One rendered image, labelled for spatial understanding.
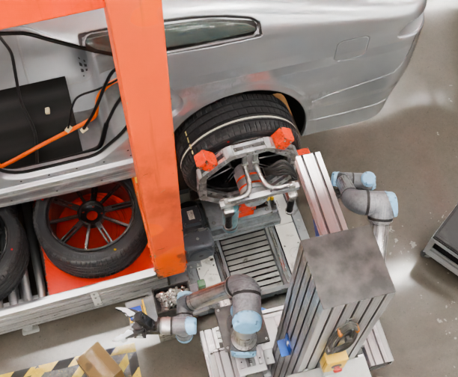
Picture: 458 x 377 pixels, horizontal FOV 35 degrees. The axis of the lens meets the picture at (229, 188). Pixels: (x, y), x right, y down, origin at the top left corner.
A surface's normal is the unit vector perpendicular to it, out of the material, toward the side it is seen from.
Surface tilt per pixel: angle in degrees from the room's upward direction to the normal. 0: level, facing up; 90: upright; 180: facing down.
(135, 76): 90
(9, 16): 90
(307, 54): 90
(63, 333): 0
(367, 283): 0
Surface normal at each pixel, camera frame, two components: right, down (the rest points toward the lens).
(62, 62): 0.24, 0.42
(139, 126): 0.28, 0.85
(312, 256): 0.02, -0.47
